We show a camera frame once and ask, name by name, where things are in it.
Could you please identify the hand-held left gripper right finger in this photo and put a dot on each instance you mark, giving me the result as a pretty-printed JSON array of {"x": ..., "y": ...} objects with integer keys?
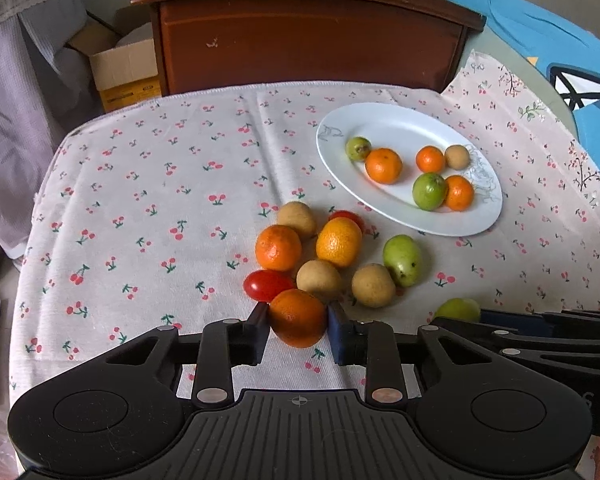
[{"x": 337, "y": 337}]

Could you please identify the grey-blue cloth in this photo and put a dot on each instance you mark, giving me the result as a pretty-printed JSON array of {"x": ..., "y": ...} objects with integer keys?
[{"x": 55, "y": 30}]

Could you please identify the lavender cloth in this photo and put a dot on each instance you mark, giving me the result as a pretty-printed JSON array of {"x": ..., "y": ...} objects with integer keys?
[{"x": 10, "y": 135}]

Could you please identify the grey-green sheet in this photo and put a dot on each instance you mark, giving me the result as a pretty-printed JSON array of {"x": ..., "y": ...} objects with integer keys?
[{"x": 500, "y": 45}]

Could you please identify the blue printed blanket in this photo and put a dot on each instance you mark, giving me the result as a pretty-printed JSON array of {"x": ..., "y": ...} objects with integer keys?
[{"x": 555, "y": 35}]

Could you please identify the red cherry tomato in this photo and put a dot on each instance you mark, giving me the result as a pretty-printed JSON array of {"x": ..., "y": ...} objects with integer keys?
[
  {"x": 346, "y": 220},
  {"x": 268, "y": 285}
]

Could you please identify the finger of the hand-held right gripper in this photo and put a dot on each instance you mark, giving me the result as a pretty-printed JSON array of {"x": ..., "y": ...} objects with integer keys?
[
  {"x": 515, "y": 320},
  {"x": 530, "y": 342}
]

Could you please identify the brown wooden nightstand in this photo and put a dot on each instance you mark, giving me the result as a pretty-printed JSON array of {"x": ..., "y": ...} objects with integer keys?
[{"x": 305, "y": 45}]

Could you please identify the white oval plate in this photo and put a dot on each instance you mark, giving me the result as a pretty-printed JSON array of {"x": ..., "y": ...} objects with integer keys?
[{"x": 395, "y": 122}]

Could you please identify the open cardboard box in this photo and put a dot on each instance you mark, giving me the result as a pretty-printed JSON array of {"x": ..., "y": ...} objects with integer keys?
[{"x": 125, "y": 70}]

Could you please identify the small spotted green jujube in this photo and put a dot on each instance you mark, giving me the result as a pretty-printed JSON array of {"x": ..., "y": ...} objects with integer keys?
[{"x": 358, "y": 147}]

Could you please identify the tan longan fruit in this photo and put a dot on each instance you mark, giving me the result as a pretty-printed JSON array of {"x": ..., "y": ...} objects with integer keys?
[
  {"x": 319, "y": 279},
  {"x": 296, "y": 219},
  {"x": 457, "y": 156},
  {"x": 373, "y": 285}
]

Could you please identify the cherry-print tablecloth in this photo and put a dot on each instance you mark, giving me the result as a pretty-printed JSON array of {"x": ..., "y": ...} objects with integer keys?
[{"x": 155, "y": 210}]

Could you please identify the small mandarin orange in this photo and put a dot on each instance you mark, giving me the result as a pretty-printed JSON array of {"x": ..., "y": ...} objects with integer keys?
[{"x": 430, "y": 158}]

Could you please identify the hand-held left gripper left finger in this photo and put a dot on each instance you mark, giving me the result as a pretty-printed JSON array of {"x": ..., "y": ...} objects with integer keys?
[{"x": 259, "y": 335}]

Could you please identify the large green jujube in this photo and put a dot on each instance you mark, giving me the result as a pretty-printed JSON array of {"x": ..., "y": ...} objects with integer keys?
[{"x": 402, "y": 260}]

